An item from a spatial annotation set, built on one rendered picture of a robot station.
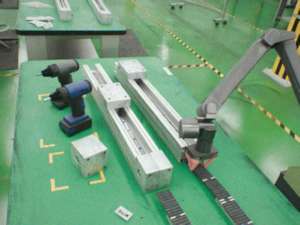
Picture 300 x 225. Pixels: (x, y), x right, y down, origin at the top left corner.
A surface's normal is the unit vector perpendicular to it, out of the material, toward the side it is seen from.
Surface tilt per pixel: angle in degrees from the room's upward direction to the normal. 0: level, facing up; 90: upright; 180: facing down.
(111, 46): 90
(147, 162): 0
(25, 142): 0
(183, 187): 0
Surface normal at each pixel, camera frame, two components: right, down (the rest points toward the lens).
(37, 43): 0.33, 0.55
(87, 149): 0.11, -0.83
